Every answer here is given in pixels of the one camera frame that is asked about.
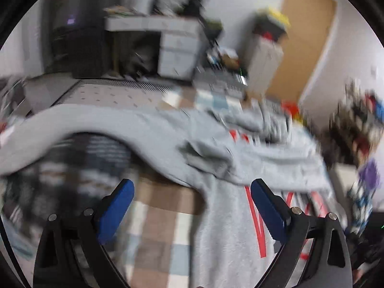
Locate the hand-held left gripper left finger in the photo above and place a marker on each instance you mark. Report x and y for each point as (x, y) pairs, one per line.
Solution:
(117, 210)

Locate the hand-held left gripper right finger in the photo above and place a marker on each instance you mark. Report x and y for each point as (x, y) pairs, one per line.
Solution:
(267, 210)

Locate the grey hoodie with red print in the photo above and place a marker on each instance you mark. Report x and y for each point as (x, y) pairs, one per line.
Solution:
(180, 138)

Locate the blue white plaid shirt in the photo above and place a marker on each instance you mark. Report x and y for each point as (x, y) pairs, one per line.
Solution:
(361, 204)

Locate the checked blanket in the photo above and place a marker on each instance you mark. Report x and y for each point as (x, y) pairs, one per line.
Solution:
(162, 231)

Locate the black white checked cloth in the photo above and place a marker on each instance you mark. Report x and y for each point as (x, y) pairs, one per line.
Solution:
(84, 162)

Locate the purple plastic bag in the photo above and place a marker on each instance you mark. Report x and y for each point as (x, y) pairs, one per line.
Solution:
(370, 174)

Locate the red plastic bag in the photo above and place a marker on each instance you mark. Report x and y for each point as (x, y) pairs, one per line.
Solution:
(289, 108)

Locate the patterned floor rug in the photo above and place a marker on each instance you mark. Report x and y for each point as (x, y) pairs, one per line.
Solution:
(105, 94)

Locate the wooden shoe rack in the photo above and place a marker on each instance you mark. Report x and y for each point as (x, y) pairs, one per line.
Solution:
(354, 123)

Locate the silver suitcase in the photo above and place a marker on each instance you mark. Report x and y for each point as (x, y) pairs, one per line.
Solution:
(222, 81)

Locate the white cabinet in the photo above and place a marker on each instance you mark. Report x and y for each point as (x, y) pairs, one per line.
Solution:
(264, 63)

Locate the brown cardboard box with clutter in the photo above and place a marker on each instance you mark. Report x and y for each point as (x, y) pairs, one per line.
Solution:
(225, 57)

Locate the black glass cabinet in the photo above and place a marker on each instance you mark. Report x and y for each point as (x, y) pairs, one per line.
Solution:
(81, 51)

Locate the white desk with drawers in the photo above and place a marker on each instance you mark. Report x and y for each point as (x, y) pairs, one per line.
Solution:
(177, 45)

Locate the black box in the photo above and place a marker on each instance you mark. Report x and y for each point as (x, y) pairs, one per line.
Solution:
(267, 31)

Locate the wooden door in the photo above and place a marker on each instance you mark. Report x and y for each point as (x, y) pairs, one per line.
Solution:
(309, 36)

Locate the yellow box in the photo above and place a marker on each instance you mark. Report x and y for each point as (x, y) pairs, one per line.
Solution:
(279, 16)

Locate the white wall switch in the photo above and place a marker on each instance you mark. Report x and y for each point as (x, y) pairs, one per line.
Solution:
(373, 71)

